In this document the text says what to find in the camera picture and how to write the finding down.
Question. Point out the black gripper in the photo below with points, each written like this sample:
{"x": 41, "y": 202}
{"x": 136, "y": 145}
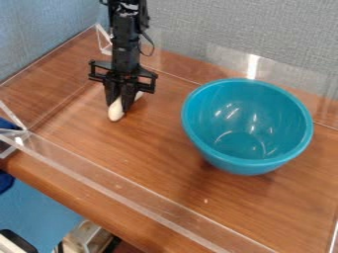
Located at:
{"x": 136, "y": 80}

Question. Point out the white toy mushroom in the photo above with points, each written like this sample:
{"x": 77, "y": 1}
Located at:
{"x": 115, "y": 110}

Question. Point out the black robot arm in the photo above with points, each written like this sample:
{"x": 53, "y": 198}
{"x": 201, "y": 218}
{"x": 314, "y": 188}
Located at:
{"x": 128, "y": 20}

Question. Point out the blue plastic bowl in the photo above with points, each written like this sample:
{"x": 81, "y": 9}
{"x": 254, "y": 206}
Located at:
{"x": 247, "y": 125}

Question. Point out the clear acrylic barrier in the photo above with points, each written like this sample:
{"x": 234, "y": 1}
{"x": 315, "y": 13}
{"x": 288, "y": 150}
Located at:
{"x": 133, "y": 176}

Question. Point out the blue object at left edge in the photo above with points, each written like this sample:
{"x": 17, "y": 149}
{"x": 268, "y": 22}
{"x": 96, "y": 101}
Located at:
{"x": 5, "y": 149}

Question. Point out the black white object below table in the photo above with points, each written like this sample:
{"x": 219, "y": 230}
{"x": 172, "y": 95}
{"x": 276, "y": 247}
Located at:
{"x": 13, "y": 243}

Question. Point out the clear acrylic corner bracket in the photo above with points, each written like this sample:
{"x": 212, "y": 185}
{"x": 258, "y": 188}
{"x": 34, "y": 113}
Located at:
{"x": 103, "y": 40}

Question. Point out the white frame under table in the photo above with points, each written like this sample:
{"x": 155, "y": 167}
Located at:
{"x": 88, "y": 238}

